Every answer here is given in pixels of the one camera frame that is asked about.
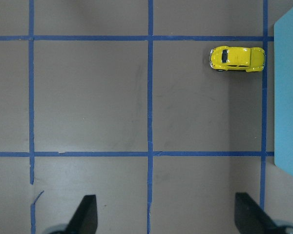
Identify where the teal plastic bin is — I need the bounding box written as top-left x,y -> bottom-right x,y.
274,8 -> 293,176

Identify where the yellow beetle toy car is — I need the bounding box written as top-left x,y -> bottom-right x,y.
209,46 -> 266,72

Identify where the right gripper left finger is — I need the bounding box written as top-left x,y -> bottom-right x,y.
64,195 -> 98,234

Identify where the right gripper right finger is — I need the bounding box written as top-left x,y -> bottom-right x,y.
234,193 -> 283,234

